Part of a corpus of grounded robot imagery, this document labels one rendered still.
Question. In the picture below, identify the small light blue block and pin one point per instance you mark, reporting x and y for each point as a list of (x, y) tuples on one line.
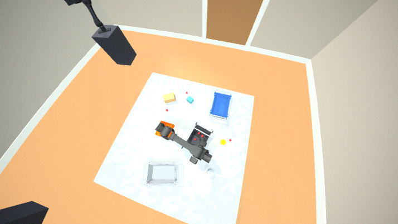
[(190, 100)]

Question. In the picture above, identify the tan rectangular block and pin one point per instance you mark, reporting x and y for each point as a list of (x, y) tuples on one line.
[(170, 97)]

